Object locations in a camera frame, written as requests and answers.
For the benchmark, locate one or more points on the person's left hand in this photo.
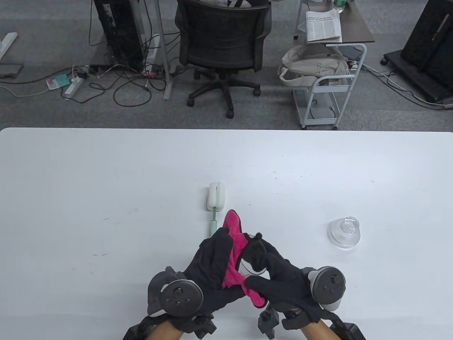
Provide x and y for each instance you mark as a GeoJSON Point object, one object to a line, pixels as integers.
{"type": "Point", "coordinates": [212, 262]}

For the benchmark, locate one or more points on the person's right hand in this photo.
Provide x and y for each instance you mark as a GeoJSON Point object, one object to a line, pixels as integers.
{"type": "Point", "coordinates": [286, 283]}

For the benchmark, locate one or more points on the pink and grey cloth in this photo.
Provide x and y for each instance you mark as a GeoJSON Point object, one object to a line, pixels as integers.
{"type": "Point", "coordinates": [235, 248]}

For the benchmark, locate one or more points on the clear plastic shaker cup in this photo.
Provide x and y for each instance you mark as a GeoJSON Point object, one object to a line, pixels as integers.
{"type": "Point", "coordinates": [247, 267]}

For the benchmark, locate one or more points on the clear plastic shaker lid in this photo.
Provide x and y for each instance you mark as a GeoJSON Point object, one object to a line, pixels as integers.
{"type": "Point", "coordinates": [344, 233]}

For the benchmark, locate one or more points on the person's left forearm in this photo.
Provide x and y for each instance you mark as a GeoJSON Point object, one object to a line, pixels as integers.
{"type": "Point", "coordinates": [164, 331]}

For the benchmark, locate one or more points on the person's right forearm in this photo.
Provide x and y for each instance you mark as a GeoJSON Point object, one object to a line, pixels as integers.
{"type": "Point", "coordinates": [320, 331]}

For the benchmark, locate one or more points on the grey left hand controller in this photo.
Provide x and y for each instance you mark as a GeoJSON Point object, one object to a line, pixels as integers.
{"type": "Point", "coordinates": [180, 297]}

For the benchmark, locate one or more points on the white metal cart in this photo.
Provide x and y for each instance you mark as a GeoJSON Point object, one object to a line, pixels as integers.
{"type": "Point", "coordinates": [320, 123]}

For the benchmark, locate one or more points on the grey metal desk leg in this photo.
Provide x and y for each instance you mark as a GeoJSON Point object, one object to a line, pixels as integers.
{"type": "Point", "coordinates": [163, 53]}

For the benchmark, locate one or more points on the beige backpack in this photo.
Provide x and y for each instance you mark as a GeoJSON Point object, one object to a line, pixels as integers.
{"type": "Point", "coordinates": [311, 65]}

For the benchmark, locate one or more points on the white desk foot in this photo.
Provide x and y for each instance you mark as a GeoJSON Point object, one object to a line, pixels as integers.
{"type": "Point", "coordinates": [7, 42]}
{"type": "Point", "coordinates": [152, 49]}

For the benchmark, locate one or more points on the white power strip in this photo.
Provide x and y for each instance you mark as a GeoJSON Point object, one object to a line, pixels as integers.
{"type": "Point", "coordinates": [73, 86]}

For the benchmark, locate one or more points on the black mesh office chair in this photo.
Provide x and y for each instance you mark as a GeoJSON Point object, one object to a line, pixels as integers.
{"type": "Point", "coordinates": [223, 35]}

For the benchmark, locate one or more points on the black power adapter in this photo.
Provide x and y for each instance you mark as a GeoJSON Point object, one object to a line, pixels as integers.
{"type": "Point", "coordinates": [82, 74]}

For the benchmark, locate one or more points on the black computer tower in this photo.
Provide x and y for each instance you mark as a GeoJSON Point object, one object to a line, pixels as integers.
{"type": "Point", "coordinates": [116, 32]}

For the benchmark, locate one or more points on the folded newspaper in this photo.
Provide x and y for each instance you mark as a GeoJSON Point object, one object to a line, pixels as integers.
{"type": "Point", "coordinates": [324, 26]}

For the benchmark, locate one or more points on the brown side table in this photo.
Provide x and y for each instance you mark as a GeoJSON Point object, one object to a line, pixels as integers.
{"type": "Point", "coordinates": [357, 24]}

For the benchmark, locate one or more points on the black rolling cabinet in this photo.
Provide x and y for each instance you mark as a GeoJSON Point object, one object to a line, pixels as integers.
{"type": "Point", "coordinates": [424, 42]}

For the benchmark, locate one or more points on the dark grey floor plate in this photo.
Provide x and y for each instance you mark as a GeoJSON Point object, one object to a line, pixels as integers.
{"type": "Point", "coordinates": [9, 70]}

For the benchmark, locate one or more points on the green-capped plastic bottle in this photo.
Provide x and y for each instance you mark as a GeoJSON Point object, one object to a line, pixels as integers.
{"type": "Point", "coordinates": [338, 5]}

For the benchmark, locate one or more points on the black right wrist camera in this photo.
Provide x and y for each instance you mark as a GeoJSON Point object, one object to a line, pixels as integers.
{"type": "Point", "coordinates": [269, 322]}

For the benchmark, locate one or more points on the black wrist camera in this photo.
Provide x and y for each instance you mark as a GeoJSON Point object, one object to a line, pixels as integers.
{"type": "Point", "coordinates": [269, 322]}
{"type": "Point", "coordinates": [203, 326]}

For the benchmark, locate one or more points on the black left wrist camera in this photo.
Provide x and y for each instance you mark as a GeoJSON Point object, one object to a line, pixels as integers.
{"type": "Point", "coordinates": [203, 326]}

